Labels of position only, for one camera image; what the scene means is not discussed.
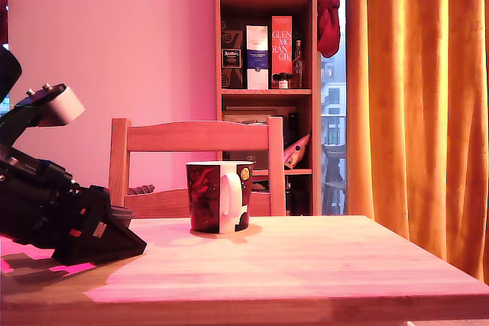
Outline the wooden chair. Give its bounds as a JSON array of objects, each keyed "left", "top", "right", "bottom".
[{"left": 108, "top": 117, "right": 287, "bottom": 220}]

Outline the dark gift box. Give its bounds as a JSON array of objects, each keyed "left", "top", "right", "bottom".
[{"left": 228, "top": 150, "right": 270, "bottom": 170}]

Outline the red hanging cloth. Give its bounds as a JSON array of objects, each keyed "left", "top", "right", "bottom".
[
  {"left": 0, "top": 0, "right": 8, "bottom": 43},
  {"left": 316, "top": 0, "right": 341, "bottom": 59}
]

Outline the pink snack bag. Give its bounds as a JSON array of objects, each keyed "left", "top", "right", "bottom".
[{"left": 283, "top": 131, "right": 311, "bottom": 169}]

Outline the black flask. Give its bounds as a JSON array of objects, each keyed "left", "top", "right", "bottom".
[{"left": 288, "top": 111, "right": 300, "bottom": 140}]

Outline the wooden bookshelf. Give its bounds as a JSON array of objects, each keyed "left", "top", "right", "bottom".
[{"left": 214, "top": 0, "right": 322, "bottom": 217}]

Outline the dark patterned whisky box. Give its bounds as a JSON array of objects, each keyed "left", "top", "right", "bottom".
[{"left": 220, "top": 20, "right": 245, "bottom": 89}]

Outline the grey balcony stool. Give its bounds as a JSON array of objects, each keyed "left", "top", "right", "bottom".
[{"left": 322, "top": 142, "right": 347, "bottom": 215}]

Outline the white and blue box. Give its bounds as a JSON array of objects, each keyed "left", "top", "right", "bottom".
[{"left": 246, "top": 24, "right": 270, "bottom": 90}]

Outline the clear glass bottle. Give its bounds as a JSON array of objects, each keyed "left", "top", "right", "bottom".
[{"left": 292, "top": 39, "right": 306, "bottom": 89}]

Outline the red whisky box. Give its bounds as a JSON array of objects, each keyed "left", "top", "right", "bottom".
[{"left": 271, "top": 15, "right": 293, "bottom": 89}]

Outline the orange curtain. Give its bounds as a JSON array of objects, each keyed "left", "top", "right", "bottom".
[{"left": 345, "top": 0, "right": 489, "bottom": 285}]

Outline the corduroy cushion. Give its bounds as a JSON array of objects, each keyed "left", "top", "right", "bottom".
[{"left": 128, "top": 183, "right": 156, "bottom": 196}]

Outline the pale grey camera box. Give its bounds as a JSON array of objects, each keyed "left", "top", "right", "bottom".
[{"left": 0, "top": 82, "right": 86, "bottom": 151}]

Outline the dark floral mug white handle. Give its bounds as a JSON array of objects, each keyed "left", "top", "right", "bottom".
[{"left": 186, "top": 160, "right": 255, "bottom": 234}]

